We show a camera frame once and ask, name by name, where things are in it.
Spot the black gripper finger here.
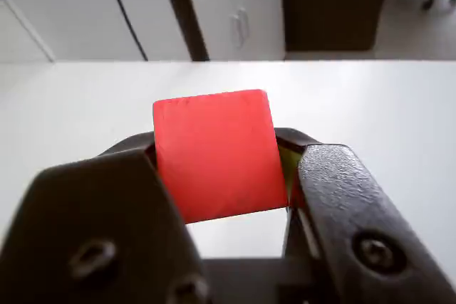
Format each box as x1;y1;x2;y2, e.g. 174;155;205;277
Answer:
0;132;214;304
275;127;456;304

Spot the dark brown box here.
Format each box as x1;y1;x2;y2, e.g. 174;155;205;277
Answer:
282;0;388;53

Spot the white cabinet with wooden top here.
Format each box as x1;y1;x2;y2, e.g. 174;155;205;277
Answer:
0;0;286;63

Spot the black pole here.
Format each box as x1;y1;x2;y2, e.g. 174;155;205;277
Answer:
155;0;210;62

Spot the black hanging cable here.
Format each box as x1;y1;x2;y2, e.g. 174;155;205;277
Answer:
101;0;149;62

